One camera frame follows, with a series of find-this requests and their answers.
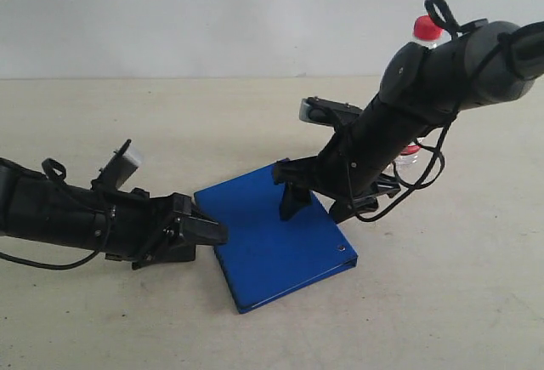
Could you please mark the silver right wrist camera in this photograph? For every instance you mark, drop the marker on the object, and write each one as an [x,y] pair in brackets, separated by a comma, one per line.
[326,112]

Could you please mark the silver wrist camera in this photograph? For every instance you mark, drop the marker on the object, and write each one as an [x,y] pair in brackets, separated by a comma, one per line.
[124,163]
[326,112]

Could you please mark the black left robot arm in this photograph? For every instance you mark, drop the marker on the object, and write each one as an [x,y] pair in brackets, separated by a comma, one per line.
[129,227]

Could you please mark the blue ring binder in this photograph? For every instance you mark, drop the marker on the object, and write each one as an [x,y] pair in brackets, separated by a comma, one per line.
[266,258]

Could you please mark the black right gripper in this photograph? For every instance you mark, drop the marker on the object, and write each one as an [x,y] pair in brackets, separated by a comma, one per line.
[348,169]

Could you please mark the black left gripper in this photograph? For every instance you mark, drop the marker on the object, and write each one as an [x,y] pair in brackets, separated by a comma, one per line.
[176,228]

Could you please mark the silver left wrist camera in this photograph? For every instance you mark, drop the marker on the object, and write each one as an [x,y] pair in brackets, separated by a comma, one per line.
[124,163]

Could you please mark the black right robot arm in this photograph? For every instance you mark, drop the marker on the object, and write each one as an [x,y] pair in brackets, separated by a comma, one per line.
[421,89]

